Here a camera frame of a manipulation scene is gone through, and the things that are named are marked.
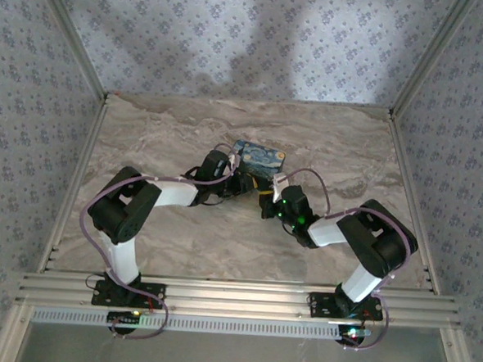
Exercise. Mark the starry night print tin box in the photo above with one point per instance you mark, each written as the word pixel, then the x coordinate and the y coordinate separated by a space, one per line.
pixel 261 157

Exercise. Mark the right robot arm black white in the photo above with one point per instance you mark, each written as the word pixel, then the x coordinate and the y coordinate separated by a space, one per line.
pixel 368 246

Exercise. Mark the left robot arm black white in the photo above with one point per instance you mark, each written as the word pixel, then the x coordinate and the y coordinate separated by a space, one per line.
pixel 120 214

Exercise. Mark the right controller board with led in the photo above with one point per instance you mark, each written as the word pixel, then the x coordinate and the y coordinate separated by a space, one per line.
pixel 353 333

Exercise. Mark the controller board with led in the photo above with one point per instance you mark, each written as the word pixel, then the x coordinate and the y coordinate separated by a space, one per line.
pixel 124 318
pixel 353 333

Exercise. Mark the left controller board with led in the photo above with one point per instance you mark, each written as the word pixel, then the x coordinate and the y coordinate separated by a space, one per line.
pixel 124 318

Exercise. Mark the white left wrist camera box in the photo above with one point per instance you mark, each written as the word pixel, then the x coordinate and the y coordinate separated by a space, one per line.
pixel 233 162

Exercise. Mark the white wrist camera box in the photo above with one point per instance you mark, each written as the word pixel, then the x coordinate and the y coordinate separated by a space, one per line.
pixel 281 185
pixel 233 162

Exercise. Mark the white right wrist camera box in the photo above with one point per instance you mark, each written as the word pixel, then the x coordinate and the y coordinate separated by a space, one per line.
pixel 281 185

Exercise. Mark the aluminium mounting rail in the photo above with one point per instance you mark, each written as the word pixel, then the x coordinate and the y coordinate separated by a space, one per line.
pixel 234 297

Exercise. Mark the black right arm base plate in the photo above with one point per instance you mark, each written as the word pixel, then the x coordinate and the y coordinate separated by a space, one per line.
pixel 324 307

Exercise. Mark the aluminium side rail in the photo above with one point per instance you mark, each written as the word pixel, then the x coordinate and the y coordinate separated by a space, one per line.
pixel 82 167
pixel 409 187

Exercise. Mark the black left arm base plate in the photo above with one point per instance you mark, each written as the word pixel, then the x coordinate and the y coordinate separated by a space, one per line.
pixel 103 297

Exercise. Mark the aluminium frame post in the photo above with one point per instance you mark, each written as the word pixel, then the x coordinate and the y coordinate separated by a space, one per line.
pixel 431 57
pixel 70 35

